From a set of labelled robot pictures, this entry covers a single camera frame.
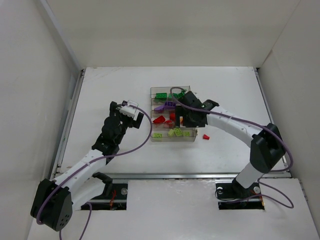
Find red lego cluster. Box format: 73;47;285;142
169;113;176;121

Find green stepped lego brick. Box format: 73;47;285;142
167;93;179;101

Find purple lego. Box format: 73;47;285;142
154;105;165;112

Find red rectangular lego brick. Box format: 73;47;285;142
153;115;166;124

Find green and lime brick top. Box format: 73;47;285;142
152;132;163;138

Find small red brick piece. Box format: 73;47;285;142
202;134;210;140

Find dark green angled brick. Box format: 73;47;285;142
155;92;168;100

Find purple lotus lego brick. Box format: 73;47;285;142
163;101;176;111

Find lime square brick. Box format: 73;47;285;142
183;131;191;137

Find lime brick with red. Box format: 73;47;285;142
167;128;183;137

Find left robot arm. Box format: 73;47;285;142
30;100;144;232

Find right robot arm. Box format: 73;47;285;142
175;91;286;198

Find clear bin first row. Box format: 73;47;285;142
150;86;191;103

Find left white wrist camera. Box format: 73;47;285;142
119;100;139;119

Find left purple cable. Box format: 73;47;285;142
36;100;154;240

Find purple cable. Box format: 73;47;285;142
169;86;294;209
36;100;154;240

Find aluminium rail front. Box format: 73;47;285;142
105;173;237;180

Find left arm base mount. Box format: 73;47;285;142
81;172;128;211

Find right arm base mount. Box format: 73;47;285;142
214;182;265;210

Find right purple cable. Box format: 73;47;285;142
169;86;294;209

